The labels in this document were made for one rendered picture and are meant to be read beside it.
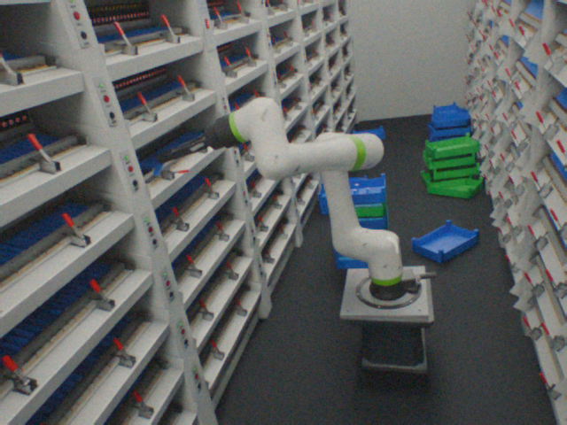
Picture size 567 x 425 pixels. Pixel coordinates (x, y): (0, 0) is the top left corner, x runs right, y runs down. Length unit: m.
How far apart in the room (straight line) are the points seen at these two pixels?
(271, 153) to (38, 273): 0.62
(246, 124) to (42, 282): 0.63
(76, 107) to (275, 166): 0.53
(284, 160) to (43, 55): 0.63
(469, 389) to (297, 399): 0.64
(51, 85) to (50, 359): 0.62
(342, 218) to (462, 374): 0.75
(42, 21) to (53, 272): 0.58
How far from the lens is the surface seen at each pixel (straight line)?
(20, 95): 1.15
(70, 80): 1.26
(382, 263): 1.77
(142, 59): 1.51
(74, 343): 1.27
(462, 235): 2.89
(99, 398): 1.39
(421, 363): 2.02
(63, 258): 1.22
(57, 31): 1.30
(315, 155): 1.36
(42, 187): 1.15
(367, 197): 2.40
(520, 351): 2.16
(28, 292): 1.14
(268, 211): 2.54
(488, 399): 1.96
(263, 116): 1.29
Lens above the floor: 1.42
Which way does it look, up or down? 25 degrees down
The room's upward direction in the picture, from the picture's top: 10 degrees counter-clockwise
